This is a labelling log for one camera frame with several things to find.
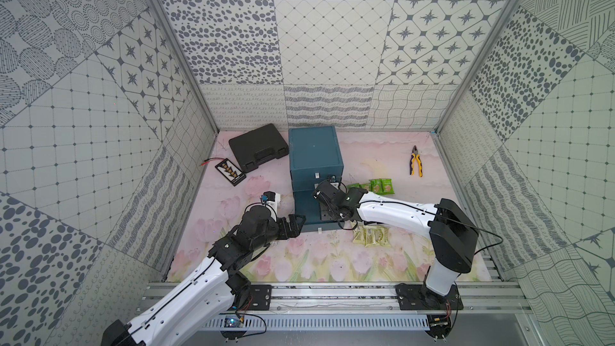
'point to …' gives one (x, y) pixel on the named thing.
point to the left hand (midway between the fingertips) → (296, 214)
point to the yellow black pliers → (416, 155)
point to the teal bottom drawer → (317, 218)
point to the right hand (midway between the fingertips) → (329, 211)
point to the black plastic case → (259, 146)
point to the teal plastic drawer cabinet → (315, 157)
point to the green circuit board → (233, 321)
